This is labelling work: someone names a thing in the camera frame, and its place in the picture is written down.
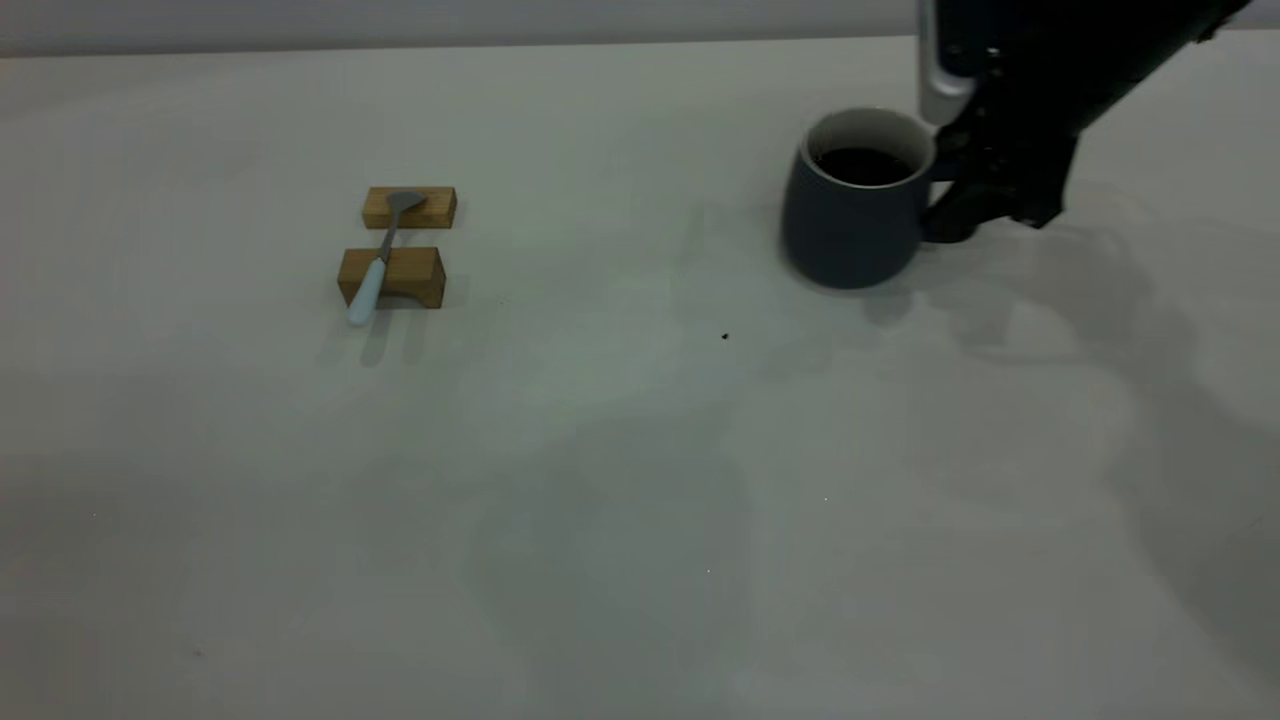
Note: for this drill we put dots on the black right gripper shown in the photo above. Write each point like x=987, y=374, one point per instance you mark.
x=1030, y=70

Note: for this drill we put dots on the dark grey ceramic cup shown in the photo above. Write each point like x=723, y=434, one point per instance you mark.
x=850, y=235

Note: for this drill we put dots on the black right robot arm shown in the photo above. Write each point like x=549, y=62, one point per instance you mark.
x=1160, y=40

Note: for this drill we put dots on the flat rectangular wooden block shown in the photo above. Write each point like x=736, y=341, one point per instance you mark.
x=436, y=210

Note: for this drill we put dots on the arched wooden block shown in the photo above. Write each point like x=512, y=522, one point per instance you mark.
x=415, y=270

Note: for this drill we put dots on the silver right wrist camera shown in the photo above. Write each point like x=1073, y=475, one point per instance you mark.
x=940, y=80

